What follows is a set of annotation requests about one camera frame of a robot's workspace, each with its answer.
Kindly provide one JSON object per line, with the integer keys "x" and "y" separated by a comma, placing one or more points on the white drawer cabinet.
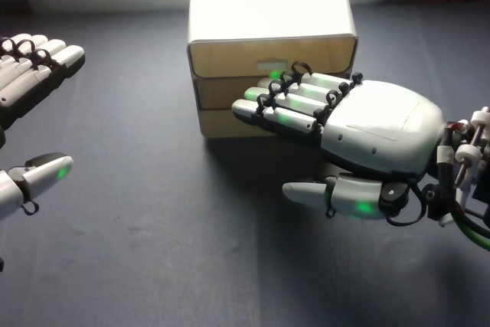
{"x": 268, "y": 1}

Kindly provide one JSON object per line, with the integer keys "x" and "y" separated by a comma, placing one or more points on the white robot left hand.
{"x": 23, "y": 74}

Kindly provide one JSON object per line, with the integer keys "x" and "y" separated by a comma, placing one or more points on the grey table cloth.
{"x": 153, "y": 246}

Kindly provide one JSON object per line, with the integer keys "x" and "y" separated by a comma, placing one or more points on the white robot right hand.
{"x": 383, "y": 128}

